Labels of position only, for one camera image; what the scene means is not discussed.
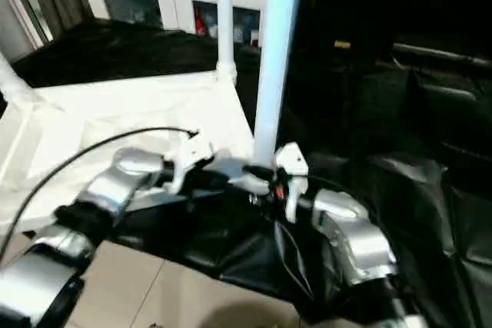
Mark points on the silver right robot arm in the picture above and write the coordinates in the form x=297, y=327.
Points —
x=357, y=236

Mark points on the red bottle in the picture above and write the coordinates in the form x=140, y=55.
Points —
x=201, y=22

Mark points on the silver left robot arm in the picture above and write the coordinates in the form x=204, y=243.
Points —
x=92, y=205

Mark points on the silver metal rod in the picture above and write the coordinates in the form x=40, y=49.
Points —
x=442, y=51

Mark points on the white plastic table top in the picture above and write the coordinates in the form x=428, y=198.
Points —
x=92, y=113

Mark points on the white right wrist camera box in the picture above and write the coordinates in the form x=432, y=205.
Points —
x=292, y=170

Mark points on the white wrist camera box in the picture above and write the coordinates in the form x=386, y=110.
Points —
x=191, y=157
x=292, y=170

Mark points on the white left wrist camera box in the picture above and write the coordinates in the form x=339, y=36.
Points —
x=191, y=157

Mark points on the small yellow label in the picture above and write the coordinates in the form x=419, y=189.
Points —
x=342, y=44

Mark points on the black table mat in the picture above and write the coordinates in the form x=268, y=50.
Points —
x=400, y=159

